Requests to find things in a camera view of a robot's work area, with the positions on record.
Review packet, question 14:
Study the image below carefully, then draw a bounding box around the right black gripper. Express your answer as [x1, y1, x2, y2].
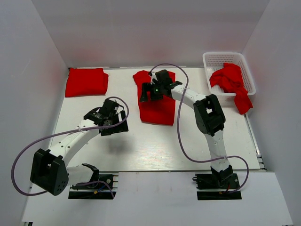
[140, 81, 165, 102]

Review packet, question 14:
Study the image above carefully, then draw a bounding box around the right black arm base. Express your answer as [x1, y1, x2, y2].
[192, 173, 242, 201]

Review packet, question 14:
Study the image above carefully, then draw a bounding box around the crumpled red t-shirt in basket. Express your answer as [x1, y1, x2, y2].
[209, 63, 253, 114]

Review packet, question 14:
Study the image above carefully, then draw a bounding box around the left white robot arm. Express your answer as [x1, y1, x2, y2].
[30, 97, 129, 196]

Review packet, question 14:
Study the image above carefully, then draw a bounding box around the red t-shirt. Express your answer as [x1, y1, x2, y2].
[133, 70, 175, 126]
[209, 63, 253, 114]
[65, 68, 109, 97]

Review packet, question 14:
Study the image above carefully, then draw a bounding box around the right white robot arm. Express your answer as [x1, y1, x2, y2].
[139, 70, 233, 188]

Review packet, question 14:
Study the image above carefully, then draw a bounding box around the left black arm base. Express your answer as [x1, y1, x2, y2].
[68, 173, 119, 200]

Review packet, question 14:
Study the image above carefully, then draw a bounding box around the white plastic basket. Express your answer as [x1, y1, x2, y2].
[203, 52, 256, 106]

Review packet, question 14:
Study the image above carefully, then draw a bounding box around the white front panel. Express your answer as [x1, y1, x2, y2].
[23, 172, 293, 226]

